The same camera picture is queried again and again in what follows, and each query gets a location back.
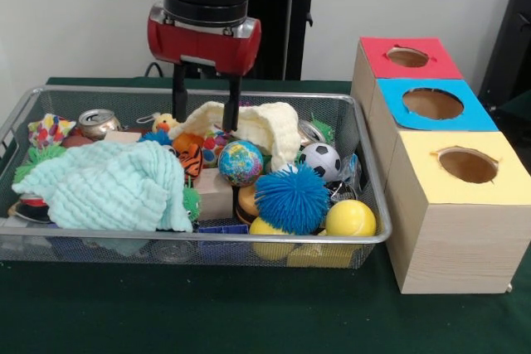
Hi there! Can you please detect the black and white soccer ball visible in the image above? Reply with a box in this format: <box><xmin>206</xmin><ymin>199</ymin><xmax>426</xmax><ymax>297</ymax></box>
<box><xmin>298</xmin><ymin>143</ymin><xmax>343</xmax><ymax>183</ymax></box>

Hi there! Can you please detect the orange tiger striped plush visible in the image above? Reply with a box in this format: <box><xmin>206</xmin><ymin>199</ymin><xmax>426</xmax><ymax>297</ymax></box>
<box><xmin>172</xmin><ymin>133</ymin><xmax>205</xmax><ymax>179</ymax></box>

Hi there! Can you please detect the yellow duck plush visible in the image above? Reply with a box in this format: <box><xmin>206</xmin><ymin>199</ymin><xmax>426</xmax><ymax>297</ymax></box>
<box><xmin>152</xmin><ymin>112</ymin><xmax>183</xmax><ymax>134</ymax></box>

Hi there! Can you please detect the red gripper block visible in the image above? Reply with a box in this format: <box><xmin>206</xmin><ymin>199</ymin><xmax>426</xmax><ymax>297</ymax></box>
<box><xmin>147</xmin><ymin>2</ymin><xmax>262</xmax><ymax>131</ymax></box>

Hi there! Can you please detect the yellow tennis ball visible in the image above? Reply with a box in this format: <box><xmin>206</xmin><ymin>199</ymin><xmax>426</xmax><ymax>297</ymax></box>
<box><xmin>325</xmin><ymin>199</ymin><xmax>378</xmax><ymax>239</ymax></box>

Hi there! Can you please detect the globe print ball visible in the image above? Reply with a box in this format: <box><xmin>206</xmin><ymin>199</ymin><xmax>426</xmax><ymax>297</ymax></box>
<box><xmin>218</xmin><ymin>140</ymin><xmax>266</xmax><ymax>187</ymax></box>

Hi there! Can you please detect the colourful polka dot pouch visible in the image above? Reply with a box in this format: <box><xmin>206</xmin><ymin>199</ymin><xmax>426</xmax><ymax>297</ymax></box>
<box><xmin>27</xmin><ymin>113</ymin><xmax>79</xmax><ymax>150</ymax></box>

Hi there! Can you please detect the wire mesh bin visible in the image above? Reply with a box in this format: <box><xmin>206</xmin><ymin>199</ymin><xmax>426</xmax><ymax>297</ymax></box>
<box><xmin>0</xmin><ymin>85</ymin><xmax>393</xmax><ymax>269</ymax></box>

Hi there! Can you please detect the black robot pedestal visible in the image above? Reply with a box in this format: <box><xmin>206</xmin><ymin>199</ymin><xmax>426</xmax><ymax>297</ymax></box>
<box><xmin>159</xmin><ymin>0</ymin><xmax>334</xmax><ymax>80</ymax></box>

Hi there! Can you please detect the wooden box with three holes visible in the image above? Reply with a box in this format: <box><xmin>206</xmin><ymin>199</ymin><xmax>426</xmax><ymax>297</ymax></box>
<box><xmin>350</xmin><ymin>36</ymin><xmax>531</xmax><ymax>295</ymax></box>

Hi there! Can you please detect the cream waffle cloth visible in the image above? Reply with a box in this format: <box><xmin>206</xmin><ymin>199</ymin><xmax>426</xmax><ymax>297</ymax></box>
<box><xmin>168</xmin><ymin>100</ymin><xmax>302</xmax><ymax>171</ymax></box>

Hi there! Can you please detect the black cable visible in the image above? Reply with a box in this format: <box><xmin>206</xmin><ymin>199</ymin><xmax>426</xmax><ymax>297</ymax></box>
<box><xmin>144</xmin><ymin>62</ymin><xmax>178</xmax><ymax>78</ymax></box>

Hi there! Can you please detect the dark green tablecloth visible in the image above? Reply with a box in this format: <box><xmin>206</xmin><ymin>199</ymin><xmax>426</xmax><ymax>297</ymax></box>
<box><xmin>0</xmin><ymin>75</ymin><xmax>531</xmax><ymax>354</ymax></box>

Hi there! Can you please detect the mint green waffle cloth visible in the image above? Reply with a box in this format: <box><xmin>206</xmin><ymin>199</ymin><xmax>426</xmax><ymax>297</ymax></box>
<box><xmin>12</xmin><ymin>140</ymin><xmax>195</xmax><ymax>234</ymax></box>

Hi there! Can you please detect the silver soda can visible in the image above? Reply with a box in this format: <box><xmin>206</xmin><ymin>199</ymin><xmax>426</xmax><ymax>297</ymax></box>
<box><xmin>77</xmin><ymin>108</ymin><xmax>122</xmax><ymax>142</ymax></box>

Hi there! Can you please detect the large blue spiky ball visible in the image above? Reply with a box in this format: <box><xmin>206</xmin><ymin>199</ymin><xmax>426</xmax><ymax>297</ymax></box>
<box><xmin>254</xmin><ymin>162</ymin><xmax>332</xmax><ymax>237</ymax></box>

